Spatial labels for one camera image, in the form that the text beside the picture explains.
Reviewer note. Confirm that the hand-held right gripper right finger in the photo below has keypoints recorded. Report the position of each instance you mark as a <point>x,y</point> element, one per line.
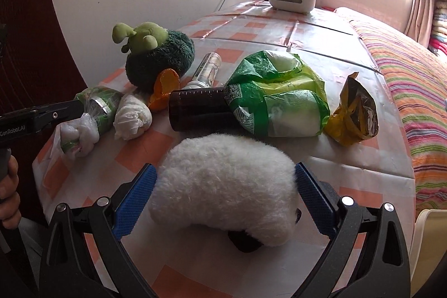
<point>314,200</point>

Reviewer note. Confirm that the clear bag with wrappers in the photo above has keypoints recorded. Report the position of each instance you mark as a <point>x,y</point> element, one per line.
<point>101,102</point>

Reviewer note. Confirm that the green plastic bag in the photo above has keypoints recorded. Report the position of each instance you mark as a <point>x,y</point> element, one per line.
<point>279,102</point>

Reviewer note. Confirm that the white tissue wad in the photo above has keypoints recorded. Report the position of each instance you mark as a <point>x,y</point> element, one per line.
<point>131,116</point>

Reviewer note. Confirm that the clear plastic bottle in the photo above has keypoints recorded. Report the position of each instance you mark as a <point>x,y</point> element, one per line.
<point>206,71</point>

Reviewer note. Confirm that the stack of folded blankets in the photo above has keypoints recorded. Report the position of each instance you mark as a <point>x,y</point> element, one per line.
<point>440,29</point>

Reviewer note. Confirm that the white plush toy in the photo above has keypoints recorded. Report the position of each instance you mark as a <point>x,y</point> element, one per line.
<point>223,186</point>

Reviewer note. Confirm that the dark brown bottle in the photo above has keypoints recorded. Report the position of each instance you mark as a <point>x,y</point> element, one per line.
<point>195,109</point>

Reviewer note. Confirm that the yellow snack bag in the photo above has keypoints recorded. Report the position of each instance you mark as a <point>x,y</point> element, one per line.
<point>349,116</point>

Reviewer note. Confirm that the green plush toy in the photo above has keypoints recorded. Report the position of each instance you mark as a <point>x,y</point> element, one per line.
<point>157,57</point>

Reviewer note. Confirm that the striped bed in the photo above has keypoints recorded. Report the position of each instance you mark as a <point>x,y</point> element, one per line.
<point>412,81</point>

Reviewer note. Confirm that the person's left hand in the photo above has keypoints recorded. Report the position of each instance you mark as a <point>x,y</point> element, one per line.
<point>8,196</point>

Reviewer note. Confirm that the tissue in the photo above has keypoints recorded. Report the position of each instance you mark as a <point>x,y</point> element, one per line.
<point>75,135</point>

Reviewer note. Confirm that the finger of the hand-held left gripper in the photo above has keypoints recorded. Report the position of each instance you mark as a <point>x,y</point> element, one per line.
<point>56,113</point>

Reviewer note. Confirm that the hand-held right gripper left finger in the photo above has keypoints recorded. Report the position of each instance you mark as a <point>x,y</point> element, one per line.
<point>134,203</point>

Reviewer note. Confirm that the orange checkered tablecloth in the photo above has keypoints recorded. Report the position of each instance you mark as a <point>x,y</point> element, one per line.
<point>251,29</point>

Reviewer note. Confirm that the pink curtain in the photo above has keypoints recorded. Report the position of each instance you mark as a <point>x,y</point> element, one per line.
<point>420,11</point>

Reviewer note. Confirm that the white plastic bin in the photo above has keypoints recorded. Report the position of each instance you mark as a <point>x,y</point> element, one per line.
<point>429,249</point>

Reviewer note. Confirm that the dark wooden wardrobe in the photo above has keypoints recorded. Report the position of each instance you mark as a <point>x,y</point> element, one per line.
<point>28,57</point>

